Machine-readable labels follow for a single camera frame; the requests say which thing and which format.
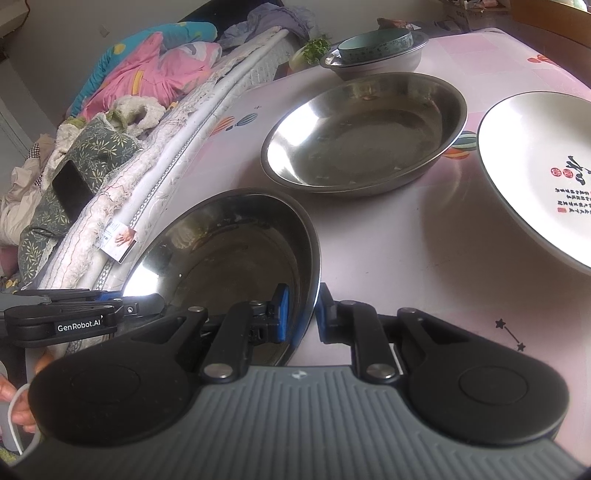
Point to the small steel plate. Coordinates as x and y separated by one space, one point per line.
231 258

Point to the black headboard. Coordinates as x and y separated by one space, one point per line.
217 8

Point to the grey clothes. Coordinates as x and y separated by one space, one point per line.
277 18

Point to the black smartphone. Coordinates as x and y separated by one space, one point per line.
74 189

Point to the napa cabbage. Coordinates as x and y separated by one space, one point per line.
314 48

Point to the teal ceramic bowl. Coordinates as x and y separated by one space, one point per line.
374 46

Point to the beige cloth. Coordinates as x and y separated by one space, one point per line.
23 203

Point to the white fleece cloth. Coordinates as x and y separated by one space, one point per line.
134 110

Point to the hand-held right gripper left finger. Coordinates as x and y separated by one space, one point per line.
282 314

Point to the large steel bowl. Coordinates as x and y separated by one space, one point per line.
369 70

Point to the large brown carton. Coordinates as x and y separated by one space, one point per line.
554 23

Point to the white printed ceramic plate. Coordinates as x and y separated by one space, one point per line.
521 152

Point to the large steel plate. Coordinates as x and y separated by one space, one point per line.
360 147

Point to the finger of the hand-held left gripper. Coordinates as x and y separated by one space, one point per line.
138 307

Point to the green patterned pillow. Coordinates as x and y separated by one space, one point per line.
101 147

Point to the pink and blue blanket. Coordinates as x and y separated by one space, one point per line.
152 78

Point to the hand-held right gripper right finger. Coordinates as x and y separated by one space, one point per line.
325 318

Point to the person's left hand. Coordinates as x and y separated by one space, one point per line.
21 417

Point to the printed paper tag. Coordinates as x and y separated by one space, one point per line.
120 240

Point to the white quilted mattress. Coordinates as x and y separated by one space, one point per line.
184 134

